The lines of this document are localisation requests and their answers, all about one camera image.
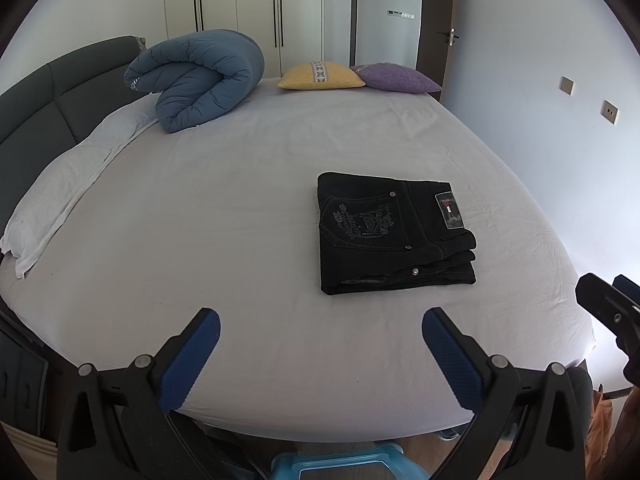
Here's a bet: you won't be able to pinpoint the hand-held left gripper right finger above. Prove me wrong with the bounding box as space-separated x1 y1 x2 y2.
421 307 593 480

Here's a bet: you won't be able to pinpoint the dark bedside cabinet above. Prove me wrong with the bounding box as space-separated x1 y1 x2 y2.
0 305 66 461

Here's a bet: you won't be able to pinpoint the orange cloth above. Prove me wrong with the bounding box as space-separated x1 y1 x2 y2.
586 382 615 466

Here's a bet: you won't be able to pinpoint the bed with white sheet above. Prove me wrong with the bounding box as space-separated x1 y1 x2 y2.
0 77 597 443

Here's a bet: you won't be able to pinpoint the black pants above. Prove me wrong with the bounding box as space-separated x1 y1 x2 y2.
316 172 477 296

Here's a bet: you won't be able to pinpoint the person's right forearm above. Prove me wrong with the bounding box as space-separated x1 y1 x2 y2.
607 387 640 480

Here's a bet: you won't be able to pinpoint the grey padded headboard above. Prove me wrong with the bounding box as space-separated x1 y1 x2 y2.
0 35 146 231

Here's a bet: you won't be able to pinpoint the purple pillow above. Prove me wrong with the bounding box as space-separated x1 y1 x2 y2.
349 62 443 95

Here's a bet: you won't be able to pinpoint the blue rolled duvet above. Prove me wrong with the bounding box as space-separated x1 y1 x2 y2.
123 30 266 134

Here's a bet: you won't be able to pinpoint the yellow pillow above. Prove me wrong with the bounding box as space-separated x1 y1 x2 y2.
276 61 367 91

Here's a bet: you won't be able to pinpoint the blue plastic stool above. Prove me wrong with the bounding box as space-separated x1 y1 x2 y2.
270 442 431 480

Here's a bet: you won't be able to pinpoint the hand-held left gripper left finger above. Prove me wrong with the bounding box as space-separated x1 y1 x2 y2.
56 307 261 480

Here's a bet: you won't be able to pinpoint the dark brown door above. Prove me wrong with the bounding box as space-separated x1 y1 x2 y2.
416 0 458 103

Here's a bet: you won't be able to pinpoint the white pillow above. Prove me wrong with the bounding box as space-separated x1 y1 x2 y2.
0 105 161 281

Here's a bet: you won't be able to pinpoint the white wardrobe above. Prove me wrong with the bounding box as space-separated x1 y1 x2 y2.
162 0 323 78

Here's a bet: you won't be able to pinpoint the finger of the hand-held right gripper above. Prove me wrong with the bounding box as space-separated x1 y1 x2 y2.
612 274 640 307
575 272 640 388

